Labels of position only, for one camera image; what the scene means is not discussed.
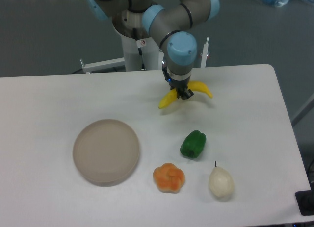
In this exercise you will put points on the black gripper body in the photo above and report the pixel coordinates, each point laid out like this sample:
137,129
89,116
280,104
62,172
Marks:
180,81

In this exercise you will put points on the yellow banana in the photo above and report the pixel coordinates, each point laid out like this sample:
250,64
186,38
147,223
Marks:
171,96

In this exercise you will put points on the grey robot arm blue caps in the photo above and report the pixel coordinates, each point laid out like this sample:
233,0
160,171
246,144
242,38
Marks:
157,38

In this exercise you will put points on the green bell pepper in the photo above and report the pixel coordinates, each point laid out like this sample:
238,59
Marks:
193,145

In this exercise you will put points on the orange knotted bread roll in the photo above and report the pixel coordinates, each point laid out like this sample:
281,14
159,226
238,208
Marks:
169,178

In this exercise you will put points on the beige round plate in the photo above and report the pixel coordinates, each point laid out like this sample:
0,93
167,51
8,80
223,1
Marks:
106,152

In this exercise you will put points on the white pear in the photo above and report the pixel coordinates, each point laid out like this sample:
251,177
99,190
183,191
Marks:
221,183

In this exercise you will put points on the grey table leg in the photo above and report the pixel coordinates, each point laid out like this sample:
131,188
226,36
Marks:
303,110

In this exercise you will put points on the black device at table edge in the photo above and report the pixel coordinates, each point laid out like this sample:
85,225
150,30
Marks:
305,201

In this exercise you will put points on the white metal bracket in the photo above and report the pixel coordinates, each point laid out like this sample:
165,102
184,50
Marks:
205,53

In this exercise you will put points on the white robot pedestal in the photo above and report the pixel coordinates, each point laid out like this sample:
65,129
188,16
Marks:
140,52

